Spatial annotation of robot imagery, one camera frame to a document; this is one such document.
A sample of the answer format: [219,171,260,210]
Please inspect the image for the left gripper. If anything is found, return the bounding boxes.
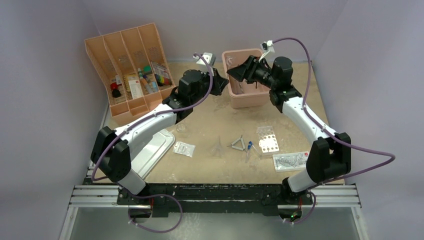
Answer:
[190,67,228,105]

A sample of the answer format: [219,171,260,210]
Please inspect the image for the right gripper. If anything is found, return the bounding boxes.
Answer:
[227,56,278,90]

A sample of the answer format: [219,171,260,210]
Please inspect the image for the small white packet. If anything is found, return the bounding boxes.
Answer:
[172,141,196,158]

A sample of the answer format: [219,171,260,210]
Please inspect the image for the white clay triangle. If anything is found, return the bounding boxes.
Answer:
[228,135,247,152]

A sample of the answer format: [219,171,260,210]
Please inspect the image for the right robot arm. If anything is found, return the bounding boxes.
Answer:
[226,55,351,204]

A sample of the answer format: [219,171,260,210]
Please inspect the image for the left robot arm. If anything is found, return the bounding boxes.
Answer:
[90,68,229,205]

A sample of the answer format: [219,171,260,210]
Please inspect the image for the pink plastic bin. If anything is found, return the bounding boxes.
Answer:
[221,48,270,109]

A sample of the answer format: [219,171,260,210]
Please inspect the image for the colourful markers set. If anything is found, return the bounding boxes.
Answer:
[154,73,173,87]

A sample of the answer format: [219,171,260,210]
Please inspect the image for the white box in organizer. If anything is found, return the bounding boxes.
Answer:
[127,80,144,99]

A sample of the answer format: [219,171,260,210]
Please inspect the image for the peach file organizer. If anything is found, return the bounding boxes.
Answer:
[84,23,176,126]

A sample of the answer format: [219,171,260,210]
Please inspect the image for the white test tube rack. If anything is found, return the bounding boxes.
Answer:
[256,126,280,155]

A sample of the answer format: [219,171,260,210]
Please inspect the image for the blue capped test tube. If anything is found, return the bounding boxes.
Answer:
[245,141,253,163]

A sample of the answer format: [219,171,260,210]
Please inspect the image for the red black bottle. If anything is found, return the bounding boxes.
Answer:
[110,82,122,98]

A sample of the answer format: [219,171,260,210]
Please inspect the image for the white plastic lid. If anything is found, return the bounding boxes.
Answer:
[131,129,176,179]

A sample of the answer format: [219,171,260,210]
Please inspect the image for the white labelled package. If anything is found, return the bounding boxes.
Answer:
[272,151,309,172]

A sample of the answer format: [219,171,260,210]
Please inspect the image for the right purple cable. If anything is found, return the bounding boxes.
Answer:
[264,37,396,226]

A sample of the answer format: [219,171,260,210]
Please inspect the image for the black mounting base rail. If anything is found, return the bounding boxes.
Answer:
[117,183,313,218]

